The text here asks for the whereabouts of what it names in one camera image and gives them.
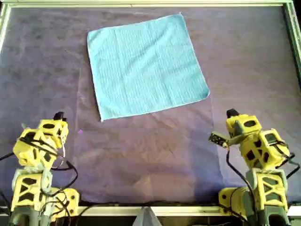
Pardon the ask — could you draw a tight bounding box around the blue terry cloth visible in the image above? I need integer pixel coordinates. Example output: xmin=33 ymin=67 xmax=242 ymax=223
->
xmin=86 ymin=12 xmax=211 ymax=122

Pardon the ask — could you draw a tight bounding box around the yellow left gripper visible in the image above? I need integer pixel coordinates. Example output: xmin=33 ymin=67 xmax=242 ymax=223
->
xmin=38 ymin=112 xmax=70 ymax=147

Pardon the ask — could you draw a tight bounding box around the purple nonwoven table cover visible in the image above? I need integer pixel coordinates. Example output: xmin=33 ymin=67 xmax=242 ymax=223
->
xmin=0 ymin=6 xmax=301 ymax=208

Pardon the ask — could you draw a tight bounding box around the green camera circuit board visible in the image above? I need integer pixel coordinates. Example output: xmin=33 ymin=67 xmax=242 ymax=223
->
xmin=210 ymin=131 xmax=230 ymax=148

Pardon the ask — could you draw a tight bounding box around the black cable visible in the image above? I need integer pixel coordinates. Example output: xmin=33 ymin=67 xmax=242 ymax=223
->
xmin=18 ymin=137 xmax=79 ymax=196
xmin=225 ymin=146 xmax=257 ymax=203
xmin=274 ymin=140 xmax=301 ymax=179
xmin=0 ymin=152 xmax=16 ymax=162

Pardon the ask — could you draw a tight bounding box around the white cable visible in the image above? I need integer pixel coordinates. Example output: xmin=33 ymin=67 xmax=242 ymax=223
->
xmin=60 ymin=135 xmax=66 ymax=158

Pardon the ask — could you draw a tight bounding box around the aluminium table frame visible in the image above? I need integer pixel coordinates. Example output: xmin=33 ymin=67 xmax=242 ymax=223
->
xmin=0 ymin=0 xmax=301 ymax=217

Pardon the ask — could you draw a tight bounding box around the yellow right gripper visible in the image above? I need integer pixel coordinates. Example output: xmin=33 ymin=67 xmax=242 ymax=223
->
xmin=225 ymin=108 xmax=261 ymax=140

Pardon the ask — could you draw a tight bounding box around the grey pointed stand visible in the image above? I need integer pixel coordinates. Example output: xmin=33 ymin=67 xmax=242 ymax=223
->
xmin=133 ymin=206 xmax=163 ymax=226

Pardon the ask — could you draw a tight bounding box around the grey camera bracket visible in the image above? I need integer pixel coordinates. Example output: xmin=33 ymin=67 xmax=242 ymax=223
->
xmin=227 ymin=120 xmax=246 ymax=147

